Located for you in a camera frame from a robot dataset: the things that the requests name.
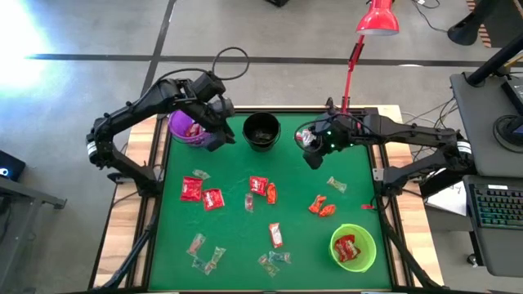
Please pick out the white paper sheet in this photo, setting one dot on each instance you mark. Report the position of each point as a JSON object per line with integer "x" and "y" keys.
{"x": 449, "y": 202}

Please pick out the black pole with foot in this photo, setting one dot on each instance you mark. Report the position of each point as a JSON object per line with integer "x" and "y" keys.
{"x": 466, "y": 30}

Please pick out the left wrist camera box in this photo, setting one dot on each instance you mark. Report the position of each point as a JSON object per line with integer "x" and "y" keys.
{"x": 207, "y": 86}

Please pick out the red Skittles pack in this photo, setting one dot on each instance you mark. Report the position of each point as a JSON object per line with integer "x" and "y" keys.
{"x": 353, "y": 243}
{"x": 213, "y": 199}
{"x": 343, "y": 251}
{"x": 191, "y": 189}
{"x": 258, "y": 185}

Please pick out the black device with light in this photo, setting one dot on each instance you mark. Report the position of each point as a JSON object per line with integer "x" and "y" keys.
{"x": 14, "y": 163}

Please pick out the purple plastic bucket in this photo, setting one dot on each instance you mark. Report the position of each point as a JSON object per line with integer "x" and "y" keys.
{"x": 180, "y": 126}

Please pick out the black floor object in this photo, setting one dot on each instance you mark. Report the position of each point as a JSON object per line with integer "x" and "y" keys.
{"x": 278, "y": 2}

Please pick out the orange Reese's pack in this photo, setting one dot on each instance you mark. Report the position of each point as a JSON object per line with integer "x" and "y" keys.
{"x": 271, "y": 193}
{"x": 194, "y": 130}
{"x": 317, "y": 203}
{"x": 327, "y": 210}

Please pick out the black caster wheel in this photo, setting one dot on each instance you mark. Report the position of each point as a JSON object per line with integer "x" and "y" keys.
{"x": 472, "y": 260}

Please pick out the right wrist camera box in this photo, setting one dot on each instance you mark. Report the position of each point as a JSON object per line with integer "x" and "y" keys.
{"x": 355, "y": 120}

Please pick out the backlit black keyboard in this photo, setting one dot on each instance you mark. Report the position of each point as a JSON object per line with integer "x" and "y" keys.
{"x": 496, "y": 206}

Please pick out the black frame strut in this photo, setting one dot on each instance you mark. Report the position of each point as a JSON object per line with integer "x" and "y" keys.
{"x": 404, "y": 255}
{"x": 130, "y": 255}

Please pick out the striped floor mat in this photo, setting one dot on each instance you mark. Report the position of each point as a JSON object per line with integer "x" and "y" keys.
{"x": 485, "y": 36}

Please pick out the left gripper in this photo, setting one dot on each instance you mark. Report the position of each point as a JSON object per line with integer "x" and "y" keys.
{"x": 212, "y": 116}

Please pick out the black slanted pole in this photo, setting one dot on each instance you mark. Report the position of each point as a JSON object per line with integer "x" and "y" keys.
{"x": 494, "y": 63}

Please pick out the grey side desk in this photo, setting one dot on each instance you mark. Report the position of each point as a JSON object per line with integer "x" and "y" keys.
{"x": 470, "y": 106}

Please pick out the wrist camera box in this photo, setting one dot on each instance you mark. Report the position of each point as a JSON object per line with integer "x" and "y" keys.
{"x": 355, "y": 120}
{"x": 207, "y": 86}

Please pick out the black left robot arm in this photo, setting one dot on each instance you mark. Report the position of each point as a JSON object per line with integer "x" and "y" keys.
{"x": 135, "y": 108}

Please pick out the grey cabinet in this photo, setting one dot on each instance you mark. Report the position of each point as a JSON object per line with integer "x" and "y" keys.
{"x": 506, "y": 24}

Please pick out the green plastic bucket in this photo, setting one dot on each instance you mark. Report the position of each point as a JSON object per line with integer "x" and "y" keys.
{"x": 365, "y": 245}

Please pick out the grey side bench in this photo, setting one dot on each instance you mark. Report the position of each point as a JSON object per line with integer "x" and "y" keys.
{"x": 24, "y": 192}

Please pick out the red desk lamp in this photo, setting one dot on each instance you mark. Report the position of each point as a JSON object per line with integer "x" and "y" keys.
{"x": 378, "y": 18}

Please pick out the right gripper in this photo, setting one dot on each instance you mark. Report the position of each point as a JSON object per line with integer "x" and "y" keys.
{"x": 335, "y": 139}

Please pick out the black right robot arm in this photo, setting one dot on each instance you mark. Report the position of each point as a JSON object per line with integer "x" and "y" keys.
{"x": 408, "y": 130}

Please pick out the black plastic bucket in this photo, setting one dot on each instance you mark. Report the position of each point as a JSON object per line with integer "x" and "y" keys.
{"x": 253, "y": 122}

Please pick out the silver metal bracket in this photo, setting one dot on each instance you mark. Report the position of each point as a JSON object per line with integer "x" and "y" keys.
{"x": 378, "y": 174}

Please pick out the round black monitor base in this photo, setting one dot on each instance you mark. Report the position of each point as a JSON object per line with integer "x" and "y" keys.
{"x": 506, "y": 130}

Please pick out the small red clip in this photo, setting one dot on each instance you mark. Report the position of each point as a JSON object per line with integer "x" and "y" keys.
{"x": 367, "y": 206}

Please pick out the grey keyboard tray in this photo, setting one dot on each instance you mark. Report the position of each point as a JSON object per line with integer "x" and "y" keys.
{"x": 502, "y": 253}

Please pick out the red white KitKat bar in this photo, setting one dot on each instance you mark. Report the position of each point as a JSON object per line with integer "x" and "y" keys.
{"x": 275, "y": 235}

